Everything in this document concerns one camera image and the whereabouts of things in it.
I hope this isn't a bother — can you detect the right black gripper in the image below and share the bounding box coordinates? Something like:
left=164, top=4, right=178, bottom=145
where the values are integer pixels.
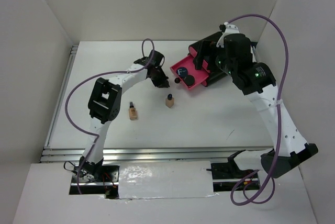
left=192, top=39, right=236, bottom=76

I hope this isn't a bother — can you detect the black drawer organizer case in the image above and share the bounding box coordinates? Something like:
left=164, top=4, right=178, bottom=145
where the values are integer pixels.
left=188, top=31, right=227, bottom=87

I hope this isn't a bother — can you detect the pink top drawer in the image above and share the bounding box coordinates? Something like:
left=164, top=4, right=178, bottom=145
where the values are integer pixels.
left=188, top=46, right=210, bottom=73

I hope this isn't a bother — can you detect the pink drawer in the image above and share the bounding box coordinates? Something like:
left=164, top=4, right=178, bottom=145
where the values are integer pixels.
left=188, top=46, right=210, bottom=73
left=170, top=54, right=209, bottom=91

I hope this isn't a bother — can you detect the blue lid F powder jar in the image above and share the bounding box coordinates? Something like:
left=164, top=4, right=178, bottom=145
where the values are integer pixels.
left=175, top=66, right=188, bottom=79

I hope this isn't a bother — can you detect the black lid powder jar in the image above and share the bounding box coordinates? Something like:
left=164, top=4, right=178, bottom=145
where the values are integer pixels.
left=183, top=75, right=195, bottom=87

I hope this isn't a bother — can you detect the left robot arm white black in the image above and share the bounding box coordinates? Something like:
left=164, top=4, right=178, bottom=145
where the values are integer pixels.
left=79, top=50, right=170, bottom=182

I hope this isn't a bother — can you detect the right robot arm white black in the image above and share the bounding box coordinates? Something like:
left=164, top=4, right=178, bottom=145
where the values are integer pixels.
left=189, top=33, right=318, bottom=178

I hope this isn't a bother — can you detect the square foundation bottle black cap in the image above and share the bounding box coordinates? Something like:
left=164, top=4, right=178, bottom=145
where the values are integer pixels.
left=165, top=94, right=174, bottom=108

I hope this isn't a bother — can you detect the BB foundation pump bottle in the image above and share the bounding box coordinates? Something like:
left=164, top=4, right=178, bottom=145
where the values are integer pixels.
left=129, top=102, right=138, bottom=120

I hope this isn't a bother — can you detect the white foil-taped board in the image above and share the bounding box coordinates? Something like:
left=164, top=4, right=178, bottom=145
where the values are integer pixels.
left=118, top=161, right=215, bottom=199

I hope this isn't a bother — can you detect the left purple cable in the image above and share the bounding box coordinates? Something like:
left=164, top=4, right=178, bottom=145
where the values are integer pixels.
left=64, top=38, right=155, bottom=195

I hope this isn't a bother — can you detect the purple cable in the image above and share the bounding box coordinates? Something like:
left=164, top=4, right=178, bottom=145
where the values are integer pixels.
left=230, top=14, right=289, bottom=206
left=64, top=38, right=155, bottom=195

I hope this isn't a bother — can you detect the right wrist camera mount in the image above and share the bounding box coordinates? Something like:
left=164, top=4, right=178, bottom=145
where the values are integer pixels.
left=216, top=22, right=240, bottom=48

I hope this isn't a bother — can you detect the aluminium left rail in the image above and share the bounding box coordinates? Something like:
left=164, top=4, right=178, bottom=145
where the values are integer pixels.
left=43, top=44, right=79, bottom=149

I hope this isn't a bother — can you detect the aluminium rail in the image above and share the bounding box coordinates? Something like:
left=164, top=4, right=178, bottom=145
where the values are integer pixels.
left=40, top=147, right=269, bottom=164
left=43, top=44, right=79, bottom=149

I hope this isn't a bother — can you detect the aluminium front rail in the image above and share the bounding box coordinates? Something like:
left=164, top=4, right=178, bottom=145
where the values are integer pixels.
left=40, top=147, right=269, bottom=164

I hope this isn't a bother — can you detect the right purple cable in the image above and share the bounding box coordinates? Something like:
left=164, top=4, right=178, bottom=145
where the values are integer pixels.
left=230, top=14, right=289, bottom=206

